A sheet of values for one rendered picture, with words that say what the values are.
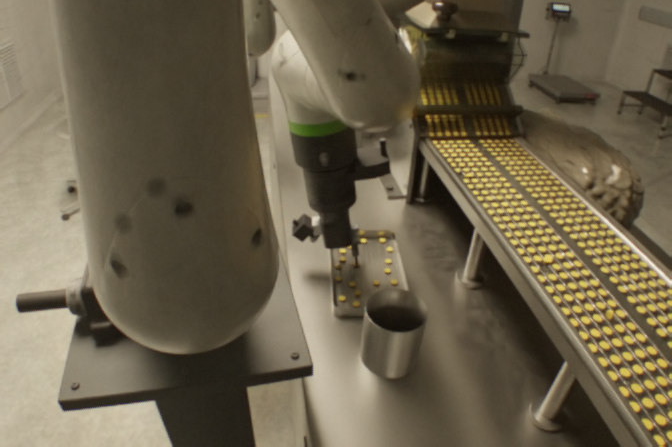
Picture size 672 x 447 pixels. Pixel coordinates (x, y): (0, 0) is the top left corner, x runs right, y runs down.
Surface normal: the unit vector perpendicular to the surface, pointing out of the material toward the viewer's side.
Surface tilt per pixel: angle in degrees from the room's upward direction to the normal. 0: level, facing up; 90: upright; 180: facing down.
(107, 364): 0
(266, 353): 0
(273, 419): 0
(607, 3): 90
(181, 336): 96
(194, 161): 84
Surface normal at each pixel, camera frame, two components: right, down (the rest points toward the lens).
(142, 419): 0.04, -0.86
